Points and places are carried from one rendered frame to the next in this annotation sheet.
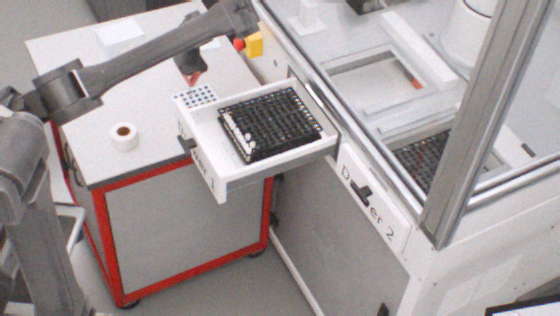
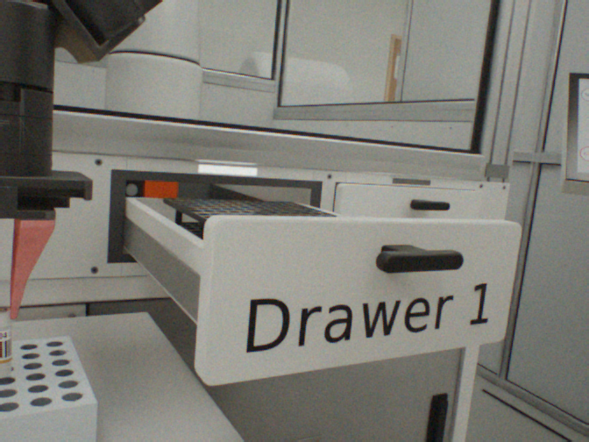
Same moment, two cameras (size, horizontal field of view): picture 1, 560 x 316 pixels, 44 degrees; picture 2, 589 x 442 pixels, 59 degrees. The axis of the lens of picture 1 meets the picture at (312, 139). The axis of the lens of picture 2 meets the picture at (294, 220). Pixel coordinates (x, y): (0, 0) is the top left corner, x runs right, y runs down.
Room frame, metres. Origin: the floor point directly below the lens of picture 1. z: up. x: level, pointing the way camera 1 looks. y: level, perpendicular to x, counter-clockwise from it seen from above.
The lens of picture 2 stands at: (1.19, 0.68, 0.98)
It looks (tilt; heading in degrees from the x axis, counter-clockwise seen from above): 8 degrees down; 276
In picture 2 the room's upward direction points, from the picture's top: 5 degrees clockwise
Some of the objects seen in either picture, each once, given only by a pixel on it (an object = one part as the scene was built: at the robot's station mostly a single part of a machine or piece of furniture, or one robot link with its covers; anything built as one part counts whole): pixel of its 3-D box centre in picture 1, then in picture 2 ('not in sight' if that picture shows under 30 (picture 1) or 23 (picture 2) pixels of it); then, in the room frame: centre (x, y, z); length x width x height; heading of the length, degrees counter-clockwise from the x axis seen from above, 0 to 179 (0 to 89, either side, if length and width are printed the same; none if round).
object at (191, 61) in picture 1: (189, 53); (3, 143); (1.41, 0.36, 0.96); 0.10 x 0.07 x 0.07; 37
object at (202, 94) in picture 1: (195, 103); (18, 396); (1.41, 0.35, 0.78); 0.12 x 0.08 x 0.04; 128
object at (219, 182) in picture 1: (199, 149); (381, 288); (1.15, 0.28, 0.87); 0.29 x 0.02 x 0.11; 36
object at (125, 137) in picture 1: (124, 136); not in sight; (1.24, 0.51, 0.78); 0.07 x 0.07 x 0.04
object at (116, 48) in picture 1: (120, 38); not in sight; (1.63, 0.63, 0.79); 0.13 x 0.09 x 0.05; 131
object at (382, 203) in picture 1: (371, 196); (410, 222); (1.08, -0.16, 0.87); 0.29 x 0.02 x 0.11; 36
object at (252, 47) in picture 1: (250, 41); not in sight; (1.60, 0.23, 0.88); 0.07 x 0.05 x 0.07; 36
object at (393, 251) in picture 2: (188, 144); (409, 257); (1.14, 0.30, 0.91); 0.07 x 0.04 x 0.01; 36
